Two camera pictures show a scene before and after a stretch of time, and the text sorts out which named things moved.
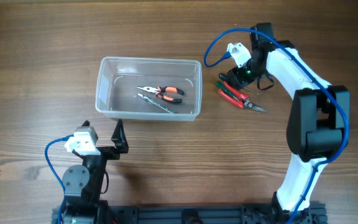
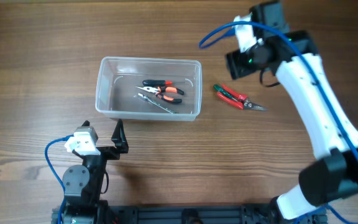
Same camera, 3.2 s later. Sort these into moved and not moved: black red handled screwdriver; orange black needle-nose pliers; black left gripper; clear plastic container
Moved: black red handled screwdriver
Not moved: black left gripper; clear plastic container; orange black needle-nose pliers
